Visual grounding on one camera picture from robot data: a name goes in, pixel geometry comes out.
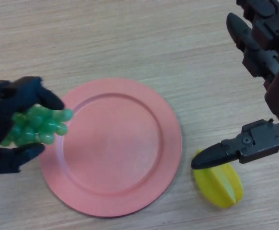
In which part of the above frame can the green grape bunch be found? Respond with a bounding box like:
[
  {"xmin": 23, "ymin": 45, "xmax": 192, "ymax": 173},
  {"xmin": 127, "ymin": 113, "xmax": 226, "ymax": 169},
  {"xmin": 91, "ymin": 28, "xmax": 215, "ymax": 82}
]
[{"xmin": 0, "ymin": 106, "xmax": 75, "ymax": 148}]

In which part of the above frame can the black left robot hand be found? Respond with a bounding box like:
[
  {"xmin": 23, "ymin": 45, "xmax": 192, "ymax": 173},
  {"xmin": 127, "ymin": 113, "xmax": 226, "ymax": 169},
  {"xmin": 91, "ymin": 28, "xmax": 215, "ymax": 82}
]
[{"xmin": 0, "ymin": 76, "xmax": 65, "ymax": 175}]

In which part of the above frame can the yellow starfruit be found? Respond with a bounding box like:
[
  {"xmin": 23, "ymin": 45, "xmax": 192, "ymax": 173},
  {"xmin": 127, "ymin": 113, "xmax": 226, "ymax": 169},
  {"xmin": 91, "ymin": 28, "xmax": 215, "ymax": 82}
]
[{"xmin": 193, "ymin": 149, "xmax": 244, "ymax": 208}]

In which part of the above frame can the pink round plate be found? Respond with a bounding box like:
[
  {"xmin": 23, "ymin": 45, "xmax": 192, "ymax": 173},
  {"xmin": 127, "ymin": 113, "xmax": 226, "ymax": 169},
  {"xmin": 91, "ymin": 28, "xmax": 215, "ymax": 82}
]
[{"xmin": 40, "ymin": 77, "xmax": 182, "ymax": 218}]

